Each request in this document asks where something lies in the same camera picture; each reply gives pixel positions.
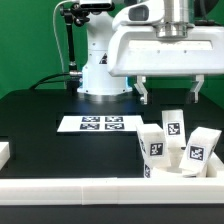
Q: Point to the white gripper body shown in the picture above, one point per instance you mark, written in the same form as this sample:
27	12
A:
137	51

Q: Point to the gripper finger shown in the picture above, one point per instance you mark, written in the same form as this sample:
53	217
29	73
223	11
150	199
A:
139	85
197	83

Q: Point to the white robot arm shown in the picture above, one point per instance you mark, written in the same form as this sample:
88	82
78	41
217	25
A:
169	18

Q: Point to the white marker sheet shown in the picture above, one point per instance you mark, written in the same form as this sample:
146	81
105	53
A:
109	123

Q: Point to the white left barrier block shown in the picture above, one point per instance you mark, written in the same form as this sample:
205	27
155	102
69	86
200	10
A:
4	153

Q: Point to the black camera on mount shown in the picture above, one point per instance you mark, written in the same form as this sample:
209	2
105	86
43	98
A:
96	4

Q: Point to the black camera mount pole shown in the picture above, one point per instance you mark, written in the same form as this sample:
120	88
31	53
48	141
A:
73	15

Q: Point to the white front barrier wall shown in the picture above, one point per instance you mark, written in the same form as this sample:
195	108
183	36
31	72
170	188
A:
115	191

